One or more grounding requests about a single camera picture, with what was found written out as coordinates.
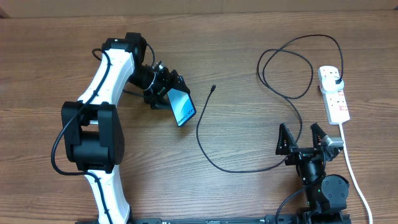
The blue Samsung Galaxy smartphone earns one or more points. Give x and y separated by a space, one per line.
182 106

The white power strip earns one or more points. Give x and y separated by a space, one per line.
335 103

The white USB charger plug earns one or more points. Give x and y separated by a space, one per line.
331 85

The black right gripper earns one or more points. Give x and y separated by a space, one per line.
288 143

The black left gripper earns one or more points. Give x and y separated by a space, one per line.
167 81

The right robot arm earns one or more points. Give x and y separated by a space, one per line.
326 194

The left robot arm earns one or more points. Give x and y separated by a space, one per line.
92 130

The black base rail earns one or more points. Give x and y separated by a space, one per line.
236 221

